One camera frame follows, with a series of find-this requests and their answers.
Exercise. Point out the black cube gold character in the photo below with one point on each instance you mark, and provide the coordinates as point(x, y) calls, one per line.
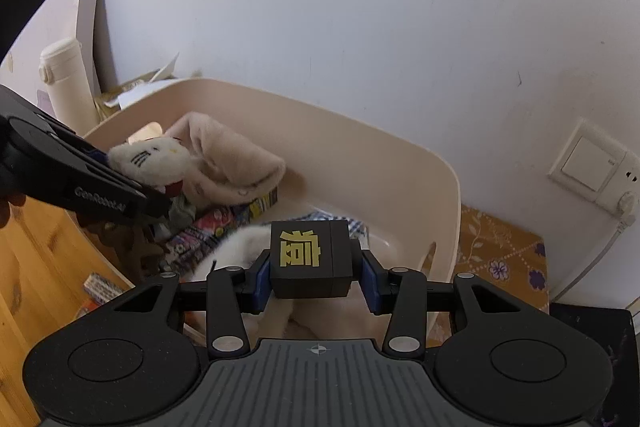
point(310, 259)

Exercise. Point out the cartoon tissue packet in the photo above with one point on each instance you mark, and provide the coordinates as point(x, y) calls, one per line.
point(185, 250)

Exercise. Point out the tan wooden letter ornament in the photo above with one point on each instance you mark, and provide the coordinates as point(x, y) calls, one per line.
point(127, 248)

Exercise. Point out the teal hair scrunchie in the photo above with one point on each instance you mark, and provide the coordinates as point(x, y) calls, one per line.
point(181, 213)

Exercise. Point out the blue checkered cloth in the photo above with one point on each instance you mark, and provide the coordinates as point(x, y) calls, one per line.
point(356, 228)

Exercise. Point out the blue white small box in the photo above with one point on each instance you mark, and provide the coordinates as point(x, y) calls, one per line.
point(100, 290)

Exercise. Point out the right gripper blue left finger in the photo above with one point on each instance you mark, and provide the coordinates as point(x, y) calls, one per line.
point(232, 292)

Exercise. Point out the white cat plush toy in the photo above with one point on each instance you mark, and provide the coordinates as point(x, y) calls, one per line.
point(161, 163)

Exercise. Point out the white fluffy plush toy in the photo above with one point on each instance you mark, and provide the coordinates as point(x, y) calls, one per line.
point(240, 249)

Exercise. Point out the purple white gift box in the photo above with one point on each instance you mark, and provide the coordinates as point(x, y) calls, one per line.
point(84, 20)

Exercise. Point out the person left hand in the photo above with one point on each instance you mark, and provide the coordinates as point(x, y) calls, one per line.
point(7, 203)

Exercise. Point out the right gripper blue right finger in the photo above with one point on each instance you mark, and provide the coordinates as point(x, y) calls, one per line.
point(400, 293)

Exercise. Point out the beige fluffy hat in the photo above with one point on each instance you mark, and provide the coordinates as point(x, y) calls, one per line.
point(225, 167)

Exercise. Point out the beige plastic storage bin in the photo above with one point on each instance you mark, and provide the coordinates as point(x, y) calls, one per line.
point(408, 197)

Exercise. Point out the white wall switch socket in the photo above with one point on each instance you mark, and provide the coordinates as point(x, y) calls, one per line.
point(601, 170)

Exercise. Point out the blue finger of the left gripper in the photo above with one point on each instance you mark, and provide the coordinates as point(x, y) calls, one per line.
point(128, 198)
point(78, 145)

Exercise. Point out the cream thermos bottle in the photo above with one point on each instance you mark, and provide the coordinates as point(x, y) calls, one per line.
point(63, 72)

